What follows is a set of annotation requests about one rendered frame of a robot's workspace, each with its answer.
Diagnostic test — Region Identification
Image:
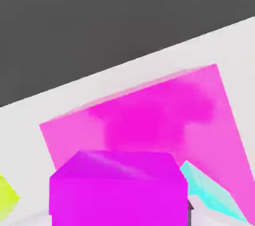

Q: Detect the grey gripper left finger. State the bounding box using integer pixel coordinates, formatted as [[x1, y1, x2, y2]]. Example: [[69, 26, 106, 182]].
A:
[[8, 210, 53, 226]]

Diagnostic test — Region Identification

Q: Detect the small cyan cube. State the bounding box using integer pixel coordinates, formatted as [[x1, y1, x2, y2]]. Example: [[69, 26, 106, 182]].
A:
[[179, 160, 248, 224]]

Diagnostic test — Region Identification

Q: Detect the small yellow cube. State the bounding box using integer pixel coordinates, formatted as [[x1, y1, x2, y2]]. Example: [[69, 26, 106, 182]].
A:
[[0, 172, 21, 223]]

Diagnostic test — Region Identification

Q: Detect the small magenta cube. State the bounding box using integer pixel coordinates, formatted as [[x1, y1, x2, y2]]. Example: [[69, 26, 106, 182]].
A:
[[49, 149, 189, 226]]

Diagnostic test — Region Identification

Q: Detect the large pink box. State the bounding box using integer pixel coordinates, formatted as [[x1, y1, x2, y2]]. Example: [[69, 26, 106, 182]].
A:
[[39, 63, 255, 226]]

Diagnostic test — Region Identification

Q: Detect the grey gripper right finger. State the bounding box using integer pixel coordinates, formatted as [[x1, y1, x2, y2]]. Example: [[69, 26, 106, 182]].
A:
[[187, 195, 248, 226]]

